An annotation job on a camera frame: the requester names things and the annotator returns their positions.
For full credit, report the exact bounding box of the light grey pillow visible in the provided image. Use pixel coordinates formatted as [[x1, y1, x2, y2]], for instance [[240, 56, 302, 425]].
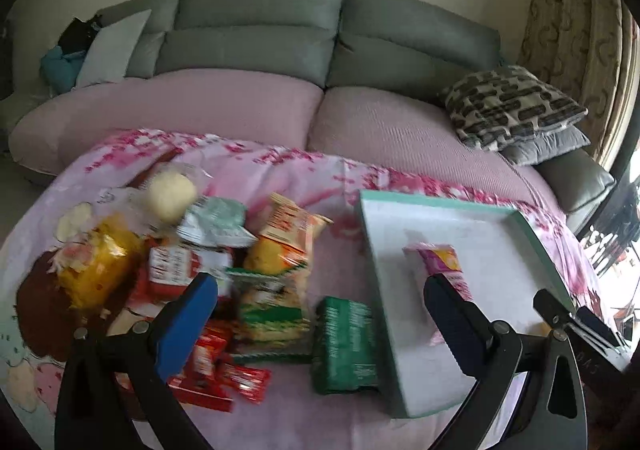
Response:
[[75, 9, 153, 88]]

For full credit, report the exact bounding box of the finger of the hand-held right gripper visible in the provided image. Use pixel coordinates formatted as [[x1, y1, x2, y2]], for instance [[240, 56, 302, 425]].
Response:
[[533, 288, 626, 349]]

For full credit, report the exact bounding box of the orange cracker packet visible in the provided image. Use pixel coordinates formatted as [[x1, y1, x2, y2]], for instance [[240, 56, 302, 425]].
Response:
[[244, 192, 334, 281]]

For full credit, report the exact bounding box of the beige patterned curtain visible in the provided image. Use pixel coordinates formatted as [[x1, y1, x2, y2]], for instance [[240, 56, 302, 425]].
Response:
[[516, 0, 640, 171]]

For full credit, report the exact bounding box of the round bun in clear wrapper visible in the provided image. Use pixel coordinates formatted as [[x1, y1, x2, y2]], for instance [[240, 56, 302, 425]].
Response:
[[131, 167, 211, 233]]

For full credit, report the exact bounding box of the teal cloth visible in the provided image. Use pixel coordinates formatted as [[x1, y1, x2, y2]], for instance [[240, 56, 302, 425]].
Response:
[[39, 46, 87, 96]]

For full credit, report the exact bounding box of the pink printed blanket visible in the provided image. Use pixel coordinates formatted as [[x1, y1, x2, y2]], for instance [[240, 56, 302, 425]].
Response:
[[0, 129, 609, 450]]

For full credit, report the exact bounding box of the black cloth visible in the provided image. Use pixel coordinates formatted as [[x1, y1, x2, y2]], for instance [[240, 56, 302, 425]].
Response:
[[57, 14, 104, 56]]

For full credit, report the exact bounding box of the dark green snack packet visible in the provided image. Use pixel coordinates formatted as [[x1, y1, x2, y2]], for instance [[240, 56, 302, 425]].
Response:
[[309, 296, 382, 394]]

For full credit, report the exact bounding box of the red and white biscuit packet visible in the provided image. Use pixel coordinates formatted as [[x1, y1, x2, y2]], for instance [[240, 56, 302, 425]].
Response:
[[144, 239, 236, 303]]

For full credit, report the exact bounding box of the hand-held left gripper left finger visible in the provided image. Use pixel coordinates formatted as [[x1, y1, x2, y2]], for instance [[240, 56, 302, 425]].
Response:
[[54, 272, 219, 450]]

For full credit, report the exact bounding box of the grey sofa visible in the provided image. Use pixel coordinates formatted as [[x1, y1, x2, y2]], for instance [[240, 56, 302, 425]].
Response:
[[0, 0, 619, 231]]

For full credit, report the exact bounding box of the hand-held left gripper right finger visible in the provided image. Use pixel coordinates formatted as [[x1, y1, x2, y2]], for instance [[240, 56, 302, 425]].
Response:
[[423, 274, 589, 450]]

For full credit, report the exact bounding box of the black and white patterned pillow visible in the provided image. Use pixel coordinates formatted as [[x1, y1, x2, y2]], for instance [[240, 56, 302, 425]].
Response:
[[439, 65, 589, 152]]

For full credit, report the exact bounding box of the teal tray with white inside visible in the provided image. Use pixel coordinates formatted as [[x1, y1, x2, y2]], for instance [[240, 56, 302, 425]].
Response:
[[354, 189, 577, 419]]

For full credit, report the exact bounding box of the grey cushion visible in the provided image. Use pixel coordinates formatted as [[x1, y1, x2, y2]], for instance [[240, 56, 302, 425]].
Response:
[[500, 126, 592, 167]]

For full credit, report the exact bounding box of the pink sofa cover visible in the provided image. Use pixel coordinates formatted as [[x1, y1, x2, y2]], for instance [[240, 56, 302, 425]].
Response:
[[9, 67, 557, 211]]

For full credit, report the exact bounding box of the dark furniture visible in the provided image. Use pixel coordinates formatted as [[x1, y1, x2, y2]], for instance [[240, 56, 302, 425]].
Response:
[[575, 174, 640, 281]]

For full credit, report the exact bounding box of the pink and yellow snack packet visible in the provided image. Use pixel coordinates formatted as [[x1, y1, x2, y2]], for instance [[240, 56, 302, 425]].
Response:
[[404, 242, 475, 347]]

